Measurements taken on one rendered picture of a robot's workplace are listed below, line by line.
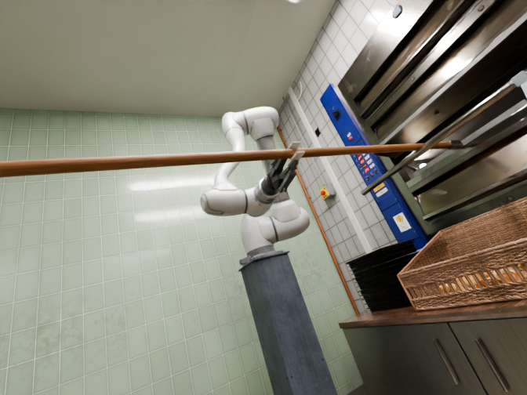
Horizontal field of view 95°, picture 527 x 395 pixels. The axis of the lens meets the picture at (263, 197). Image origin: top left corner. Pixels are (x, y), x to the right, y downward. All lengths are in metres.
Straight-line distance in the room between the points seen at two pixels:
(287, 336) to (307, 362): 0.13
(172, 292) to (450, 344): 1.43
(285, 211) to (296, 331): 0.58
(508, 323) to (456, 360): 0.24
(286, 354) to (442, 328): 0.60
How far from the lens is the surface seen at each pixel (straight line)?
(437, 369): 1.26
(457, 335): 1.14
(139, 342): 1.75
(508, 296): 1.07
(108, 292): 1.80
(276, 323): 1.21
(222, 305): 1.80
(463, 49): 1.66
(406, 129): 1.57
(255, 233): 1.29
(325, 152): 0.84
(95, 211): 1.99
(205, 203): 0.92
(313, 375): 1.29
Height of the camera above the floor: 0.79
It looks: 23 degrees up
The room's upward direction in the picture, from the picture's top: 19 degrees counter-clockwise
